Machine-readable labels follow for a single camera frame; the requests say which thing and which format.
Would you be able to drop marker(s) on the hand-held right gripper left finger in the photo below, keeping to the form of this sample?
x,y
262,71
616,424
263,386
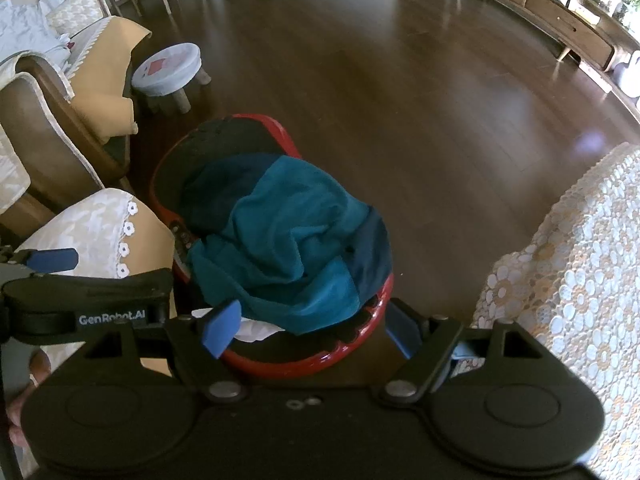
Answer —
x,y
221,326

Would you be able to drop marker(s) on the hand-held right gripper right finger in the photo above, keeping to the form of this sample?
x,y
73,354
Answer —
x,y
402,332

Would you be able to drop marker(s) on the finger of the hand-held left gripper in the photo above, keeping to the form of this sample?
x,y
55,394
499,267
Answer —
x,y
50,259

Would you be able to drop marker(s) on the red laundry basket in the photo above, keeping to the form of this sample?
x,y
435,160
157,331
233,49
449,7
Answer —
x,y
345,355

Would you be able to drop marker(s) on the teal and navy sweater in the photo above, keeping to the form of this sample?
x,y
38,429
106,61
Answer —
x,y
280,240

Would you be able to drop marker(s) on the white lace armrest cover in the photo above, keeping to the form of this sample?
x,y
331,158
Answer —
x,y
85,225

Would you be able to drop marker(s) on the wooden sofa with tan cushions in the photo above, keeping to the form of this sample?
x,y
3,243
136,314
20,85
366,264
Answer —
x,y
55,155

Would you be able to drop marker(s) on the black garment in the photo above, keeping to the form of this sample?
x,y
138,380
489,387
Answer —
x,y
225,137

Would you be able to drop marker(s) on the round white stool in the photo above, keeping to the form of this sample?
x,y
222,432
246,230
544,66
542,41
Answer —
x,y
170,67

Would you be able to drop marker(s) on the white quilted cloth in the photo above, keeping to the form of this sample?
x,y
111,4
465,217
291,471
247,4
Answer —
x,y
20,30

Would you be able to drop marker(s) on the low dark wooden cabinet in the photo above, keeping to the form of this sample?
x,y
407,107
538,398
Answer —
x,y
550,15

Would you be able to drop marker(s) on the small white and yellow box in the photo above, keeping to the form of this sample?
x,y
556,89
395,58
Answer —
x,y
582,7

